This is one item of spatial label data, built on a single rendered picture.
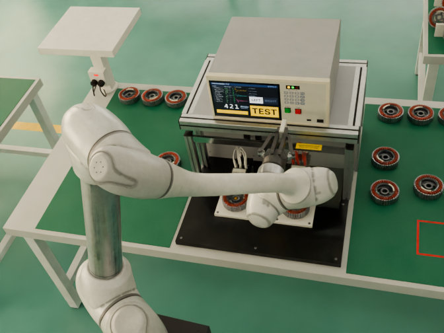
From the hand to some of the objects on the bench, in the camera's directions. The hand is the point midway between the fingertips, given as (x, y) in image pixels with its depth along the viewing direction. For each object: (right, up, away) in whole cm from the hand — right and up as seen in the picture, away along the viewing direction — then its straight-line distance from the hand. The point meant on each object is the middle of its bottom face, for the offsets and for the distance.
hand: (283, 128), depth 187 cm
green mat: (+64, -21, +29) cm, 74 cm away
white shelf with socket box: (-76, +19, +92) cm, 121 cm away
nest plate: (-15, -29, +33) cm, 46 cm away
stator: (+48, -11, +41) cm, 64 cm away
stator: (+61, -23, +28) cm, 71 cm away
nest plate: (+8, -31, +26) cm, 42 cm away
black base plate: (-3, -30, +32) cm, 44 cm away
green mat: (-60, -8, +63) cm, 87 cm away
